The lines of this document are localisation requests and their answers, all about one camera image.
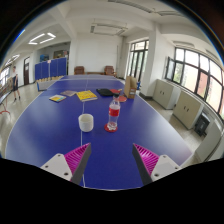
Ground small yellow and blue book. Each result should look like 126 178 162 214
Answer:
48 94 67 103

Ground dark door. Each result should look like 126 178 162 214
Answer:
23 56 31 86

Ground grey-brown booklet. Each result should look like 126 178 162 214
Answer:
60 89 78 98

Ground wide dark-framed window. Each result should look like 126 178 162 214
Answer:
165 47 224 119

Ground ceiling air conditioner unit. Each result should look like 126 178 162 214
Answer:
89 19 129 37

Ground black bin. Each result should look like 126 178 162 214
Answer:
194 113 211 137

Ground clear red-labelled drink bottle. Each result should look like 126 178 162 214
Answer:
107 93 121 132

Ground brown armchair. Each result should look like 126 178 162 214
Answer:
103 65 116 76
73 65 86 76

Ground white mug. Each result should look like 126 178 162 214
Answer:
78 113 95 133

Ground red table tennis paddle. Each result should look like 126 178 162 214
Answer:
110 88 128 103

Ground blue table with red legs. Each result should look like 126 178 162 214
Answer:
0 86 13 116

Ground blue partition screens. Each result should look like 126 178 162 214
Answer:
34 57 69 81

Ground ceiling lights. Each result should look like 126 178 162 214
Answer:
3 32 57 68

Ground flat round red coaster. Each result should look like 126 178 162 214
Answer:
104 123 119 133

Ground person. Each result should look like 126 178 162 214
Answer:
10 65 22 103

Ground black paddle case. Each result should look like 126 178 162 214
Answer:
96 87 115 98

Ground brown cardboard box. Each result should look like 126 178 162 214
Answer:
123 75 138 100

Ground white cabinet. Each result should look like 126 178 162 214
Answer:
172 90 205 130
152 78 182 110
194 121 224 163

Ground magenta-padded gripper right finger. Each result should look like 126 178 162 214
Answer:
131 142 183 186

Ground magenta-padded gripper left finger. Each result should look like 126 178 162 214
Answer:
40 142 92 185

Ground tall dark-framed window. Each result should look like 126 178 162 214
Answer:
127 39 150 79

